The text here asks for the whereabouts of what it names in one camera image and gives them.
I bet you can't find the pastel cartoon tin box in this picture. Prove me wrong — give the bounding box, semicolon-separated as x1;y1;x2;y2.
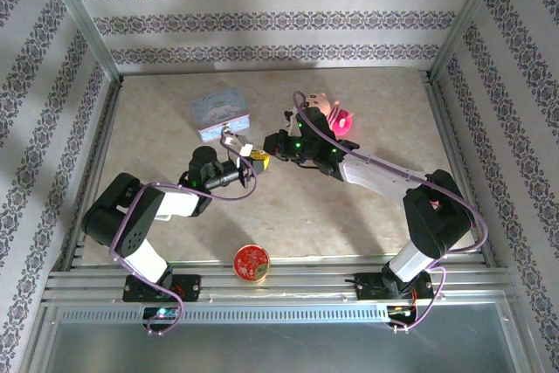
188;86;252;143

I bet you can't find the pink plush doll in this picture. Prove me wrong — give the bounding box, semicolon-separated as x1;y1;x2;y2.
304;92;356;138

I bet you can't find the round red tin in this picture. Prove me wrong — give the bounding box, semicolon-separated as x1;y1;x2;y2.
233;245;272;285

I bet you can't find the slotted metal strip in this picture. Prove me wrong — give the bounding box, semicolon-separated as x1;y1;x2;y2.
55;305;394;324

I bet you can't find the controller circuit board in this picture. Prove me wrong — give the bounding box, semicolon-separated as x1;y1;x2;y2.
386;305;418;320
142;306;181;321

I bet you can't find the grey metal panel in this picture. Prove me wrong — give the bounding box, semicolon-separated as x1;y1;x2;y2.
25;302;532;373

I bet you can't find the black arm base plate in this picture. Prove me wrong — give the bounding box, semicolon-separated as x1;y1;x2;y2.
122;273;203;303
354;272;436;302

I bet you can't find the aluminium front rail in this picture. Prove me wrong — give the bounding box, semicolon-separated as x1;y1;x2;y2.
41;253;517;305

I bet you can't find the aluminium side rail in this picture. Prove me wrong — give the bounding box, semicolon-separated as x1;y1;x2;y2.
59;79;124;270
419;70;498;267

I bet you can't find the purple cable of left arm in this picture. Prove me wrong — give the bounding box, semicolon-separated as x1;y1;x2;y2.
107;130;261;337

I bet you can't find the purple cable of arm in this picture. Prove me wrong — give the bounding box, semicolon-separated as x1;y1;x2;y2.
293;90;488;335
107;130;261;337

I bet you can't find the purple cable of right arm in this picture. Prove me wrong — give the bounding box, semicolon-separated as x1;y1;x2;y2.
293;90;488;335

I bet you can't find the aluminium frame post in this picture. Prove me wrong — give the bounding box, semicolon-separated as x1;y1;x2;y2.
38;0;123;84
428;0;511;82

